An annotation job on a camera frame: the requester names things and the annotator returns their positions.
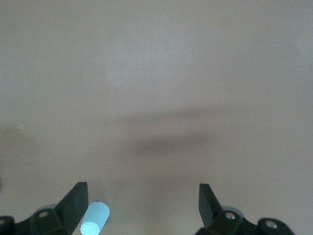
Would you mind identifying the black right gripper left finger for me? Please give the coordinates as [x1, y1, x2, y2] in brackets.
[14, 182, 88, 235]

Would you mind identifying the light blue plastic cup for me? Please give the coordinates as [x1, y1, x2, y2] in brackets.
[80, 201, 110, 235]

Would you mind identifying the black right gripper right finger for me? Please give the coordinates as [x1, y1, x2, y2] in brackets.
[195, 183, 257, 235]

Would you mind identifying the brown table cover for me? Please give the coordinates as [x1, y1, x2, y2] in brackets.
[0, 0, 313, 235]

